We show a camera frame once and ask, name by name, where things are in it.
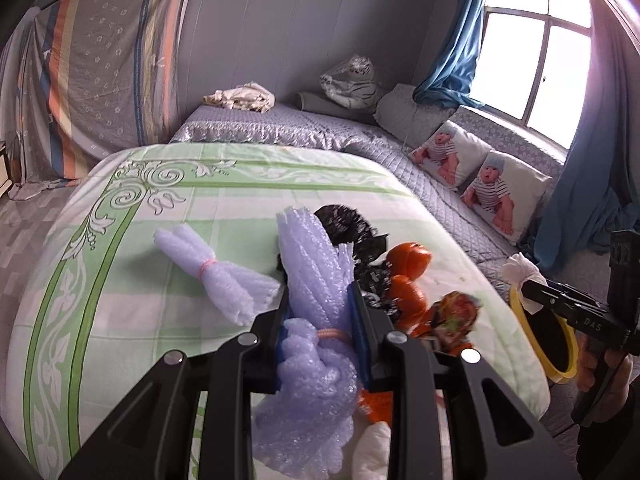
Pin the grey folded cushion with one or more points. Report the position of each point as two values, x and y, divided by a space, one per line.
320 105

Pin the grey quilted pillow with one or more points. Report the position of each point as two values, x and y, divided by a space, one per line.
410 115

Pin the orange tangerine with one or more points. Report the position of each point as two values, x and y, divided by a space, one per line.
407 301
410 259

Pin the baby print pillow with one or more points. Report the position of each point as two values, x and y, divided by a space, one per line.
505 195
450 152

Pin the person's right hand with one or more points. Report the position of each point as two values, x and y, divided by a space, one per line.
620 385

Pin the white tissue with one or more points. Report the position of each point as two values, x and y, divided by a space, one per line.
520 270
372 452

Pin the colourful snack wrapper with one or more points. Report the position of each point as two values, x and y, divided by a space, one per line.
450 320

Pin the black plastic bag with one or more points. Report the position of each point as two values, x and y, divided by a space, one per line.
345 225

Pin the window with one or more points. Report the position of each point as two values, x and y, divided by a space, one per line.
520 60

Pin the orange wrapper scrap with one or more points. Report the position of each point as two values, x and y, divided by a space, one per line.
376 405

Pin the blue window curtain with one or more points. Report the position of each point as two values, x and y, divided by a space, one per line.
580 185
457 50

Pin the cream crumpled cloth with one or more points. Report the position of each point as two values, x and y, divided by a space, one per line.
240 96

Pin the bagged tiger plush toy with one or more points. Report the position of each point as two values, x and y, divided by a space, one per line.
352 82

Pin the green patterned quilt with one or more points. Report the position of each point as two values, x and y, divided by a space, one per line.
165 200

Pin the striped hanging sheet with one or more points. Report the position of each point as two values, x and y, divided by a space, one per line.
90 85

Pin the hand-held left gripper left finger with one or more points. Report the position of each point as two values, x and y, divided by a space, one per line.
284 341

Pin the purple foam net bundle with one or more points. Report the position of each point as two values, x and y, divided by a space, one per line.
210 275
310 270

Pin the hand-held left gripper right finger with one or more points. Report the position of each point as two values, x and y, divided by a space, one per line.
358 330

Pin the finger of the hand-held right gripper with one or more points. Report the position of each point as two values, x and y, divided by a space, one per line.
550 289
552 308

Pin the grey quilted bed cover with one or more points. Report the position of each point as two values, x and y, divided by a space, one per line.
310 127

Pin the yellow rimmed trash bin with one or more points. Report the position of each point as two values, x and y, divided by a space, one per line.
517 310

